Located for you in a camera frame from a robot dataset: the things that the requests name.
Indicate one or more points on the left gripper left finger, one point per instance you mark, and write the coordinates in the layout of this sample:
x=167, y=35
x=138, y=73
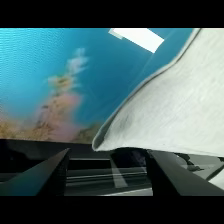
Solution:
x=43, y=178

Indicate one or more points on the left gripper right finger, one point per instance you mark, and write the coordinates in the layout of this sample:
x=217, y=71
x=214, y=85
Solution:
x=175, y=178

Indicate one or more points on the white garment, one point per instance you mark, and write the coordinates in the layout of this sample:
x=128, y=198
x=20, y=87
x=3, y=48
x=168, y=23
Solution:
x=173, y=103

